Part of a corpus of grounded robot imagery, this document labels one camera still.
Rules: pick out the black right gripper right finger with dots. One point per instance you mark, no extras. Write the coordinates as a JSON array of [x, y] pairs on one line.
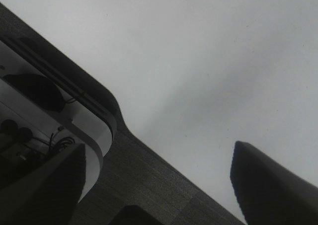
[[268, 193]]

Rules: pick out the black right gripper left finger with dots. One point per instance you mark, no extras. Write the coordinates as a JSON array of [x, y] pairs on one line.
[[49, 194]]

